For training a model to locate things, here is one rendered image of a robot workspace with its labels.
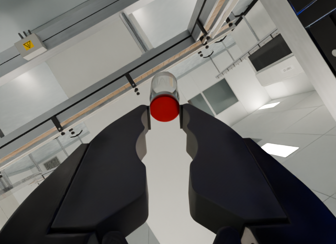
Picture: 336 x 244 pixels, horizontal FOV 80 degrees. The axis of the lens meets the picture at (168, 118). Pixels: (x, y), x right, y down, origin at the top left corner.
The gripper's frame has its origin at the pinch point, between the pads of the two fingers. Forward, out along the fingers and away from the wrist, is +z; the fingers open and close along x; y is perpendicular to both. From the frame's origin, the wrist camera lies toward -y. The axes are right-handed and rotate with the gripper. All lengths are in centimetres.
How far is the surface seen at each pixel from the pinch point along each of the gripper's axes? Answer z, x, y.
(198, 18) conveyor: 96, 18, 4
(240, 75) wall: 809, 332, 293
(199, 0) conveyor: 90, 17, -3
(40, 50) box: 103, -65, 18
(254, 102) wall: 746, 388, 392
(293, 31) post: 33.8, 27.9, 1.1
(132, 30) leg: 117, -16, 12
